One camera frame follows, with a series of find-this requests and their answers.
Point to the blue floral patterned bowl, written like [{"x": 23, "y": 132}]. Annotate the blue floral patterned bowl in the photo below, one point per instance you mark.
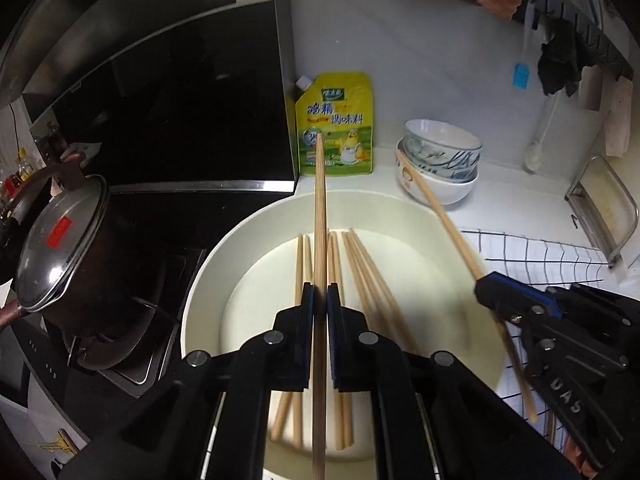
[
  {"x": 467, "y": 173},
  {"x": 440, "y": 135}
]

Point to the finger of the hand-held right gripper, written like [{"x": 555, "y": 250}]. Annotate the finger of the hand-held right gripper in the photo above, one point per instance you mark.
[
  {"x": 525, "y": 291},
  {"x": 500, "y": 302}
]

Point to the pink hanging cloth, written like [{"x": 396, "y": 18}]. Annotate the pink hanging cloth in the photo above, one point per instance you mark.
[{"x": 617, "y": 115}]

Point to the white black checkered cloth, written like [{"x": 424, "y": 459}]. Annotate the white black checkered cloth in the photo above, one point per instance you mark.
[{"x": 530, "y": 260}]

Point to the white cutting board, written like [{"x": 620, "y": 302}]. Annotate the white cutting board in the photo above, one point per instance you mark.
[{"x": 607, "y": 200}]

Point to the blue silicone brush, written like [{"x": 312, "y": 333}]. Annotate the blue silicone brush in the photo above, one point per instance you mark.
[{"x": 521, "y": 75}]

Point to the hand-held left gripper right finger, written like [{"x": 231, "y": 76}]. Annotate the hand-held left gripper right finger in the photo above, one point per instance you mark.
[{"x": 332, "y": 310}]

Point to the large white basin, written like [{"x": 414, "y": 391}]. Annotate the large white basin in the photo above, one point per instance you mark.
[{"x": 240, "y": 280}]

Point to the metal pot lid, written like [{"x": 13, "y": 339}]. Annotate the metal pot lid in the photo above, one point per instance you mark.
[{"x": 60, "y": 245}]

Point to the glass condiment bottle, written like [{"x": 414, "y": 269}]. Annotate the glass condiment bottle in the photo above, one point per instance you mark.
[{"x": 21, "y": 165}]

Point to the white bottle brush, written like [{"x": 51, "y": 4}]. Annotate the white bottle brush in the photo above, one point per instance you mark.
[{"x": 532, "y": 152}]

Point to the black cooking pot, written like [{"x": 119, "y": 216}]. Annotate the black cooking pot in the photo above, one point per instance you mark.
[{"x": 110, "y": 300}]

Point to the beige hanging cloth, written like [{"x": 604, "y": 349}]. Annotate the beige hanging cloth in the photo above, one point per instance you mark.
[{"x": 590, "y": 90}]

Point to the pile of wooden chopsticks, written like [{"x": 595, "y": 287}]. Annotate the pile of wooden chopsticks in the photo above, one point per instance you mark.
[{"x": 367, "y": 282}]

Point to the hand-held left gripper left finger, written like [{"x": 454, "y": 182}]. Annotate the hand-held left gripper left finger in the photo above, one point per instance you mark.
[{"x": 307, "y": 310}]

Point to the person's right hand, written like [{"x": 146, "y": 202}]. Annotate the person's right hand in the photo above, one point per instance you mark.
[{"x": 580, "y": 466}]

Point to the black wall hook rail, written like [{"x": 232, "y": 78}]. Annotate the black wall hook rail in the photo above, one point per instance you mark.
[{"x": 607, "y": 55}]

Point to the black range hood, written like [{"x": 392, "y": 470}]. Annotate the black range hood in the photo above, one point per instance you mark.
[{"x": 150, "y": 85}]

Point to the black gas stove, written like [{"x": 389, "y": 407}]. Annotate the black gas stove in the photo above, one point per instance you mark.
[{"x": 165, "y": 280}]

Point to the black hanging cloth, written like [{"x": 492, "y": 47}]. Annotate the black hanging cloth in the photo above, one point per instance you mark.
[{"x": 560, "y": 60}]

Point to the plain white bowl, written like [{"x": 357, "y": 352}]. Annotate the plain white bowl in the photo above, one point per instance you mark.
[{"x": 440, "y": 192}]

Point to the yellow seasoning pouch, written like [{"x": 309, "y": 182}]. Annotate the yellow seasoning pouch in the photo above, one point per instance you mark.
[{"x": 345, "y": 125}]

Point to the metal cutting board rack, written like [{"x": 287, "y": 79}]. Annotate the metal cutting board rack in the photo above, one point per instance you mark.
[{"x": 616, "y": 255}]

